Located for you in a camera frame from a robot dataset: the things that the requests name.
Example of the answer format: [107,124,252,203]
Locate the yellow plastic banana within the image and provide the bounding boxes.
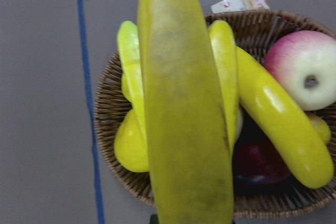
[138,0,233,223]
[117,20,147,142]
[208,20,239,152]
[236,47,334,189]

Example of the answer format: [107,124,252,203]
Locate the brown wicker basket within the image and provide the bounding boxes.
[94,9,335,218]

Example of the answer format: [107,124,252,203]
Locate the paper basket tag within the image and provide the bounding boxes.
[211,0,270,14]

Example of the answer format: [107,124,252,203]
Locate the dark red plastic fruit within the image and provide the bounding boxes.
[232,118,291,192]

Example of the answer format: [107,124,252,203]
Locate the pink white plastic apple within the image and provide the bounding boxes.
[264,30,335,111]

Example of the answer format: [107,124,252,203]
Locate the yellow plastic lemon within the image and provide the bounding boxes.
[306,112,331,144]

